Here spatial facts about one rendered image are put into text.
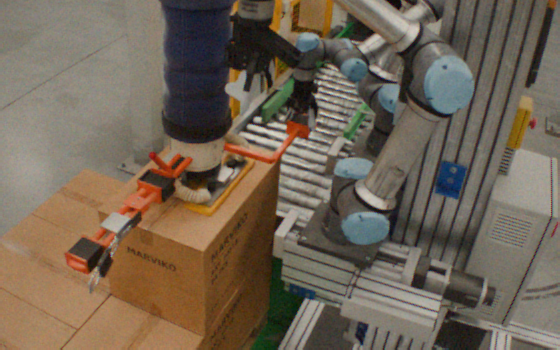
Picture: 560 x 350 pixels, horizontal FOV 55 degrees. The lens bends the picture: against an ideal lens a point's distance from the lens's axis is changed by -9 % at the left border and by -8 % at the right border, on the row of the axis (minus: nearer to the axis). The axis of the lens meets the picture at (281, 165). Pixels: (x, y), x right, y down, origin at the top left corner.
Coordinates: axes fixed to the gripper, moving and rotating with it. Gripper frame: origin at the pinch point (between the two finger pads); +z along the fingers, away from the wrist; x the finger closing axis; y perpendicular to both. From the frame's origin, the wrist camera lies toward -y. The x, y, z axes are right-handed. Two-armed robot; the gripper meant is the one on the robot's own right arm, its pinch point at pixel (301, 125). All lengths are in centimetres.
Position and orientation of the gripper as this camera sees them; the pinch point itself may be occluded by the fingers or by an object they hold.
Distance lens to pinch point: 208.7
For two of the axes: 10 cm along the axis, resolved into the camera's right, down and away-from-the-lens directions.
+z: -0.7, 8.2, 5.6
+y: -3.8, 5.0, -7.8
